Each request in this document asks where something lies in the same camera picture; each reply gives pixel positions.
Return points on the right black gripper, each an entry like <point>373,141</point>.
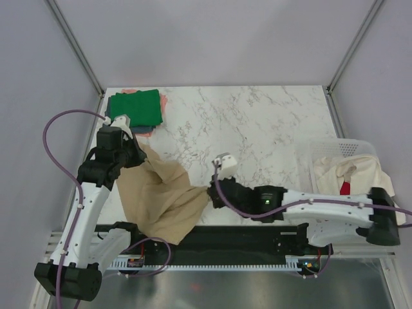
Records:
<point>210,190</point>

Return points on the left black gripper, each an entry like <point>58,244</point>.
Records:
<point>140,155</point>

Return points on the tan t shirt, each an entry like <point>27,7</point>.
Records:
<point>159,198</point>

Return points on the red t shirt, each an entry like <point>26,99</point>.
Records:
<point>345,188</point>

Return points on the cream t shirt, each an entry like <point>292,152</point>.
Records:
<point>361,172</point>

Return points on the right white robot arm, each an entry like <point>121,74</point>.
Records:
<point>327,219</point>

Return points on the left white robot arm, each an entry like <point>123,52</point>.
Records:
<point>75,268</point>

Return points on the folded blue t shirt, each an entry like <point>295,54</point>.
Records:
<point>140,130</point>

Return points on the folded green t shirt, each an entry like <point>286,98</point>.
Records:
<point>142,107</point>

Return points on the folded pink t shirt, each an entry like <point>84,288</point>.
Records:
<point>163,103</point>

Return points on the white plastic basket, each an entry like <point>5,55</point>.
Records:
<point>309,150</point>

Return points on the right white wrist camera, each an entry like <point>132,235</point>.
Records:
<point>226,164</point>

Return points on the white cable duct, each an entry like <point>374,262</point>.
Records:
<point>124,263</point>

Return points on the left aluminium frame post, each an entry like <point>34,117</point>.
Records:
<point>74,44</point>

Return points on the aluminium frame post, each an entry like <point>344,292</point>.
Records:
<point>355,43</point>
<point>74,44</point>

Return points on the right aluminium frame post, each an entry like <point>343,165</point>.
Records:
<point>355,43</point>

